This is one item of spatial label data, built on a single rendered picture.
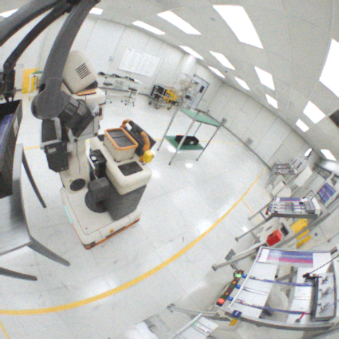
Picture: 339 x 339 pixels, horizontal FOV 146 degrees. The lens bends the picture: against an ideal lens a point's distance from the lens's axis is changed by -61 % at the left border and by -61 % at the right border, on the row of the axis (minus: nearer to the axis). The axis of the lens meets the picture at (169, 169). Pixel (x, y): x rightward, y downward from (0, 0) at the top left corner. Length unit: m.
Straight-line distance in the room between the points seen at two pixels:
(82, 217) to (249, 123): 9.46
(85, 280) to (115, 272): 0.31
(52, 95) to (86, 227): 1.00
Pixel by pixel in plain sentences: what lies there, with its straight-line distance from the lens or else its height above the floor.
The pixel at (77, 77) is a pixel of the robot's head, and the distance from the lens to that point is 0.52.
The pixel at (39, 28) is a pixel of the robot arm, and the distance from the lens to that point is 0.76.
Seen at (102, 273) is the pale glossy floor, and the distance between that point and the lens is 1.37.
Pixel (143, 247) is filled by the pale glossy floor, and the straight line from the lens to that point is 1.46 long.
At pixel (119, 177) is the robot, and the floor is 0.80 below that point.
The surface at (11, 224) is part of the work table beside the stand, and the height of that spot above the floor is 0.80.
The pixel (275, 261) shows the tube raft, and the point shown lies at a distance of 1.23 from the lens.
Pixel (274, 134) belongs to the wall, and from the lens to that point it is 9.24.
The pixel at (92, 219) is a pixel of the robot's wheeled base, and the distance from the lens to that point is 1.19.
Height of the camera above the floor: 1.37
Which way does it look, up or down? 36 degrees down
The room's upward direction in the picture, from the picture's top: 30 degrees clockwise
